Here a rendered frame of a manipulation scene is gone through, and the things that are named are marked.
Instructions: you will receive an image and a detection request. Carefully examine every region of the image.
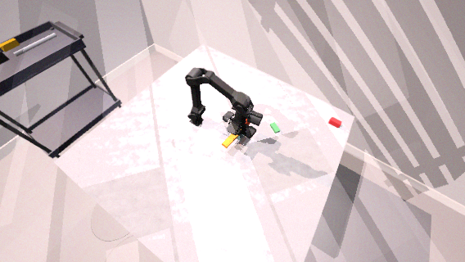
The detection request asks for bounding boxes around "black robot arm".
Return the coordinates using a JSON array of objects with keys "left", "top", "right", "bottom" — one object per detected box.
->
[{"left": 184, "top": 67, "right": 263, "bottom": 136}]

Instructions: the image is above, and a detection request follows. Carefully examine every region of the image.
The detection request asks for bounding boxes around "red rectangular block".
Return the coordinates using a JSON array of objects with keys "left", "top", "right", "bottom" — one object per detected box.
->
[{"left": 328, "top": 117, "right": 342, "bottom": 128}]

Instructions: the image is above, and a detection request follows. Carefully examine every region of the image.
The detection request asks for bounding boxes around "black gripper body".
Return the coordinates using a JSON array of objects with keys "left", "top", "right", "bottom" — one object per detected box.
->
[{"left": 223, "top": 111, "right": 257, "bottom": 138}]

